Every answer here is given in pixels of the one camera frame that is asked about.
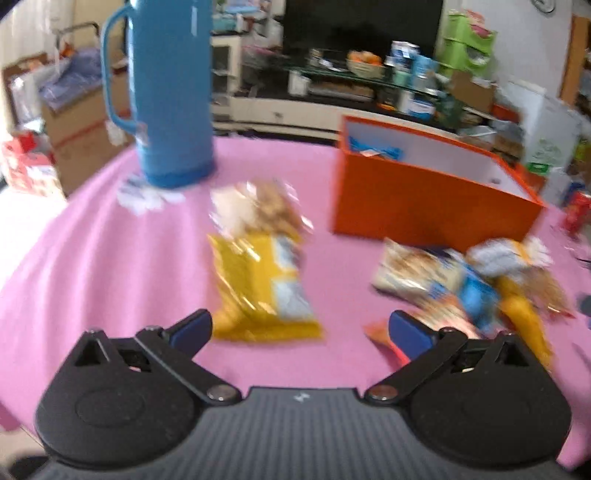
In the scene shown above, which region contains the fruit bowl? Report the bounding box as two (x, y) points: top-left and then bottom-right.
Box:
(346, 50), (386, 79)

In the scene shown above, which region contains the white lace doily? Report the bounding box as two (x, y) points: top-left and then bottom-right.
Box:
(115, 174), (186, 216)

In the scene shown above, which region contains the red drink can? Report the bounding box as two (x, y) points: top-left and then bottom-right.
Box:
(562, 189), (591, 237)

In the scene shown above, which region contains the blue white carton pack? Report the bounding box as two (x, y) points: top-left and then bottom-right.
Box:
(385, 41), (422, 71)

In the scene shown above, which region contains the small brown cardboard box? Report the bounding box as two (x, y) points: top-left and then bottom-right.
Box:
(449, 69), (498, 114)

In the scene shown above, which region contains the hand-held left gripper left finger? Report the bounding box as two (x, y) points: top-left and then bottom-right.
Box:
(73, 309), (242, 407)

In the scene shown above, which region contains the blue thermos jug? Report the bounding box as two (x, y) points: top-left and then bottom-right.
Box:
(100, 0), (218, 189)

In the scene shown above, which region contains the red printed box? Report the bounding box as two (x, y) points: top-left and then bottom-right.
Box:
(1, 130), (64, 198)

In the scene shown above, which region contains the blue white tissue box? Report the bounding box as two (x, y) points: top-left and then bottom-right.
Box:
(398, 90), (438, 119)

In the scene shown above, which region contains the orange cardboard box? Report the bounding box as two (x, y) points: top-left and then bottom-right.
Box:
(332, 115), (546, 252)

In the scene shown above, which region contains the beige printed snack packet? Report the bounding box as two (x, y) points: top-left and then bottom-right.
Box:
(372, 237), (468, 315)

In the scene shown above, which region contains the clear brown snack packet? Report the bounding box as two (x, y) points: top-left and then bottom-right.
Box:
(522, 267), (575, 320)

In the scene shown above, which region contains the white low television cabinet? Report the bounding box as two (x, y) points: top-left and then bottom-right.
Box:
(211, 92), (462, 141)

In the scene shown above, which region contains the grey white snack packet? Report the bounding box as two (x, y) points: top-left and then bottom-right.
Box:
(465, 236), (554, 278)

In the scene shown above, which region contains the blue plastic bag pile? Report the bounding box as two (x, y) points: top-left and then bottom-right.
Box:
(38, 47), (105, 110)

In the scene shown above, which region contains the wooden wall shelf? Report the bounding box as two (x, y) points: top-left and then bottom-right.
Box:
(560, 14), (591, 110)

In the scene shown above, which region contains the light blue snack packet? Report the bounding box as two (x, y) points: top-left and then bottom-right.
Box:
(348, 135), (403, 161)

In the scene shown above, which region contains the white glass door cabinet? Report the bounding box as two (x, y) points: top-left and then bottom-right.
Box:
(210, 35), (244, 121)

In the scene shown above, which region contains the white chest freezer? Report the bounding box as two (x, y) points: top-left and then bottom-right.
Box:
(505, 80), (583, 172)

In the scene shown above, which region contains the orange yellow snack packet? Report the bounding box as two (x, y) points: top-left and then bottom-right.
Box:
(495, 277), (555, 370)

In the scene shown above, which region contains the large brown cardboard box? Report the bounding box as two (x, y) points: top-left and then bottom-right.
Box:
(41, 85), (137, 195)

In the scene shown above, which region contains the black television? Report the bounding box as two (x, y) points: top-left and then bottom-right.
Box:
(283, 0), (445, 62)

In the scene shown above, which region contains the green plastic storage rack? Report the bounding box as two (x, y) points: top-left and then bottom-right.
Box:
(438, 11), (498, 78)

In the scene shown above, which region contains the clear beige cracker packet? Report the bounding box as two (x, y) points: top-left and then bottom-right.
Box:
(209, 179), (315, 241)

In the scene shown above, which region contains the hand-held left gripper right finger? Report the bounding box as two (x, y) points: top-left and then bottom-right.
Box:
(364, 310), (533, 407)

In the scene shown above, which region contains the pink tablecloth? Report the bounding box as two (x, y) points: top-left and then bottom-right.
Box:
(0, 135), (591, 470)

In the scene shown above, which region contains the red orange snack packet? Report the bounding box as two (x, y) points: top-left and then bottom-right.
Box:
(364, 320), (411, 366)

